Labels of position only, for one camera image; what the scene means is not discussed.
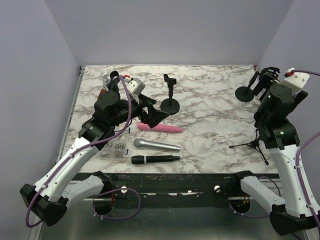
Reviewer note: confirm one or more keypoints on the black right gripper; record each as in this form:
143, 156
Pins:
266, 82

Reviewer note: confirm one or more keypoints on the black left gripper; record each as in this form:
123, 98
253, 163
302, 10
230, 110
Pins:
154, 116

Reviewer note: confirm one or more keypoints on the pink microphone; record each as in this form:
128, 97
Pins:
159, 128

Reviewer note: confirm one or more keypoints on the silver grey microphone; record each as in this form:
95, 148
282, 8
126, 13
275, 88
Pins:
141, 143

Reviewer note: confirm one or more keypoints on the black clamp microphone stand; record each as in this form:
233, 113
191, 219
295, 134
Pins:
112, 85

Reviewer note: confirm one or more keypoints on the black handheld microphone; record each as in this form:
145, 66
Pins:
141, 160

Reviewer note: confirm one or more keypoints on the black tripod microphone stand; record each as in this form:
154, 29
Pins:
254, 144

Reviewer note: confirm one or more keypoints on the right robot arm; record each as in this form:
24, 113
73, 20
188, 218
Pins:
298, 210

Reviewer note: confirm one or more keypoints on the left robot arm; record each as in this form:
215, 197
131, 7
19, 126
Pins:
50, 197

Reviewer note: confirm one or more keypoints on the red adjustable wrench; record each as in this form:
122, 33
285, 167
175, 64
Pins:
106, 80

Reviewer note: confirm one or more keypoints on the clear plastic screw box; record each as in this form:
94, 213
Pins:
115, 149

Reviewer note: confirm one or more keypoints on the black shock-mount desk stand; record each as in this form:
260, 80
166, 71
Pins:
255, 83

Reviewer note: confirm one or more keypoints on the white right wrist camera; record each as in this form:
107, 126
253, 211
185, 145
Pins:
295, 80

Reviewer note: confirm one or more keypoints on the black metal base rail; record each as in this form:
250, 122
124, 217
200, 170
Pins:
171, 190

